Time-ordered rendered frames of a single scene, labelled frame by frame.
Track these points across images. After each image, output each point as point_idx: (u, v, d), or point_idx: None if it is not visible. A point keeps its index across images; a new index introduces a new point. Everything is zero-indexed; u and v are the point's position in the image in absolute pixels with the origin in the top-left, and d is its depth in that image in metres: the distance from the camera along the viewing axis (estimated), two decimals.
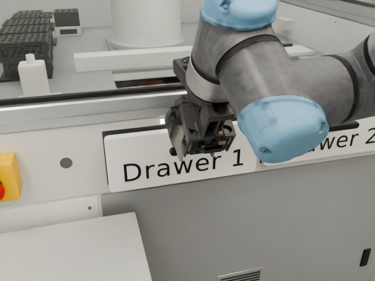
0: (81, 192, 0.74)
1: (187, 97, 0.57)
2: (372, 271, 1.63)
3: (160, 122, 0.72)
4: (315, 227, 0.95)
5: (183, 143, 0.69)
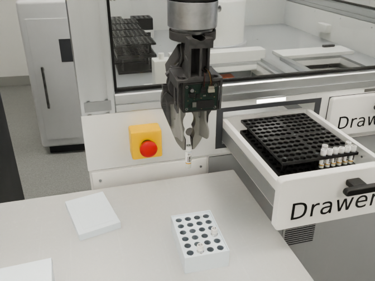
0: (196, 154, 1.00)
1: (175, 66, 0.63)
2: None
3: (256, 102, 0.98)
4: None
5: (354, 182, 0.70)
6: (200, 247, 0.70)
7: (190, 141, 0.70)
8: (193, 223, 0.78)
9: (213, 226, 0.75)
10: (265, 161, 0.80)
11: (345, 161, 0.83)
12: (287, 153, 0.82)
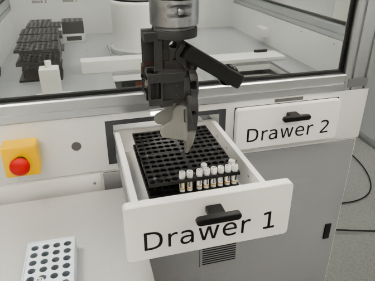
0: (87, 169, 0.93)
1: None
2: (345, 252, 1.82)
3: (150, 114, 0.91)
4: None
5: (211, 209, 0.62)
6: None
7: (189, 145, 0.69)
8: (49, 252, 0.70)
9: (184, 172, 0.72)
10: (133, 183, 0.72)
11: (226, 182, 0.75)
12: (160, 173, 0.74)
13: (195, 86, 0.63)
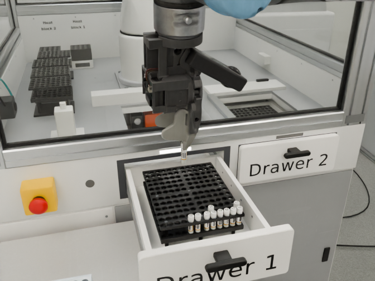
0: (100, 204, 0.98)
1: None
2: (344, 267, 1.88)
3: (159, 153, 0.96)
4: None
5: (219, 256, 0.68)
6: (181, 141, 0.70)
7: None
8: None
9: (193, 215, 0.78)
10: (145, 226, 0.78)
11: (231, 223, 0.81)
12: (171, 215, 0.80)
13: (198, 91, 0.62)
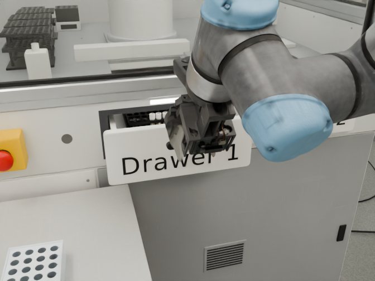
0: (80, 165, 0.83)
1: (187, 97, 0.57)
2: (356, 254, 1.73)
3: (150, 103, 0.81)
4: (293, 203, 1.04)
5: None
6: (149, 113, 0.82)
7: None
8: (33, 258, 0.61)
9: (160, 112, 0.82)
10: (115, 122, 0.82)
11: None
12: (140, 115, 0.84)
13: None
